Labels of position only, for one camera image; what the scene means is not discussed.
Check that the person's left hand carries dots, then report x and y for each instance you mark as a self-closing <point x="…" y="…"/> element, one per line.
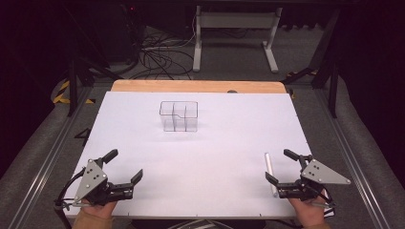
<point x="98" y="210"/>

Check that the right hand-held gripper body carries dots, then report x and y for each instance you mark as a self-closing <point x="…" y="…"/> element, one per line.
<point x="320" y="175"/>

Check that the wooden table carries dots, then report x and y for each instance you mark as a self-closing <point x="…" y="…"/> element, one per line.
<point x="197" y="86"/>

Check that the black metal stand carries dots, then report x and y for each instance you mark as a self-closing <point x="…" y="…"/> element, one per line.
<point x="331" y="73"/>
<point x="74" y="82"/>

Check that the white metal stand frame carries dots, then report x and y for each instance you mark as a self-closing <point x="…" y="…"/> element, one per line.
<point x="235" y="20"/>

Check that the white board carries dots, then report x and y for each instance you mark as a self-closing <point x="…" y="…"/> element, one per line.
<point x="197" y="159"/>

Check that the person's right hand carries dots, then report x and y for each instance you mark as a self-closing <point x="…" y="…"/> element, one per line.
<point x="307" y="211"/>

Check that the yellow black hazard tape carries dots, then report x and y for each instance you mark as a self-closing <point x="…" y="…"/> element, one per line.
<point x="62" y="95"/>

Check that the clear plastic organizer box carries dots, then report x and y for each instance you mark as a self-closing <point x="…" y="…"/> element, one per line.
<point x="179" y="116"/>

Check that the black cabinet with red light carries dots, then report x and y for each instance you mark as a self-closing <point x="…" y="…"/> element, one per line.
<point x="114" y="28"/>

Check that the aluminium floor rail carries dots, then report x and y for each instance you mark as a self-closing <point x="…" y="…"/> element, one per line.
<point x="47" y="159"/>
<point x="347" y="152"/>

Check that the white pen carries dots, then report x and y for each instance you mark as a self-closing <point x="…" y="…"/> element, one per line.
<point x="270" y="173"/>

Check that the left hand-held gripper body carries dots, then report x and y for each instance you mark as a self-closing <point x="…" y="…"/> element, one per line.
<point x="90" y="178"/>

